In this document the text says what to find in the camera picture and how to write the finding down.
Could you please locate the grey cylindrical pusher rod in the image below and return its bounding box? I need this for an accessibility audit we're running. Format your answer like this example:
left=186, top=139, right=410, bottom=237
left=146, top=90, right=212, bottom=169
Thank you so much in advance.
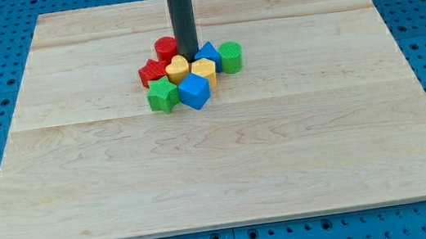
left=167, top=0, right=199, bottom=61

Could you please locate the green star block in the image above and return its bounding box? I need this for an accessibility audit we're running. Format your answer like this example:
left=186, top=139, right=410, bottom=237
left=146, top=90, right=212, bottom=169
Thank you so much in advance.
left=147, top=76, right=181, bottom=114

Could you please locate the red cylinder block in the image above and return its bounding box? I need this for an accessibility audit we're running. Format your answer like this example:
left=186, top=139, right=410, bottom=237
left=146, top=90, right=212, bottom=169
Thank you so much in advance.
left=154, top=36, right=178, bottom=63

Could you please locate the green cylinder block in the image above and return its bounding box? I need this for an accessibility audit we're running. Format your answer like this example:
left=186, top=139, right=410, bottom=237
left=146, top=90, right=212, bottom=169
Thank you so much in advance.
left=218, top=41, right=243, bottom=74

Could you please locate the blue cube block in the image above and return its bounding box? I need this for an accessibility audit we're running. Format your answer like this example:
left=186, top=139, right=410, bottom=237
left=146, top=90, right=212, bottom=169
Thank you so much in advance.
left=178, top=73, right=211, bottom=110

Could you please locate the light wooden board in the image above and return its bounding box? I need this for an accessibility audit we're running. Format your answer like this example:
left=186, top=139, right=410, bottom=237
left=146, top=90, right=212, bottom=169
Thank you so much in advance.
left=0, top=0, right=426, bottom=239

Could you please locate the blue triangle block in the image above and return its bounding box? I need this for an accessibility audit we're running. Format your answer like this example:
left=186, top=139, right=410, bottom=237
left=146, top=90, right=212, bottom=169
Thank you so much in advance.
left=194, top=42, right=222, bottom=74

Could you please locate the red star block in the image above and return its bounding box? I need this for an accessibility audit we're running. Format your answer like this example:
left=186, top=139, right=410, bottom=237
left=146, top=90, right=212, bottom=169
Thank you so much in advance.
left=138, top=59, right=168, bottom=88

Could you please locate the yellow pentagon block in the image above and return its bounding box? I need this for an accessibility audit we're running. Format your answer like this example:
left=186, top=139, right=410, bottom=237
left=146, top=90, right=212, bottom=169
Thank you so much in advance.
left=191, top=58, right=217, bottom=89

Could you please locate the yellow heart block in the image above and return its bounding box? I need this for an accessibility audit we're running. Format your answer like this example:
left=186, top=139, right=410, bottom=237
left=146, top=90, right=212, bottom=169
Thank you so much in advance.
left=165, top=55, right=191, bottom=85

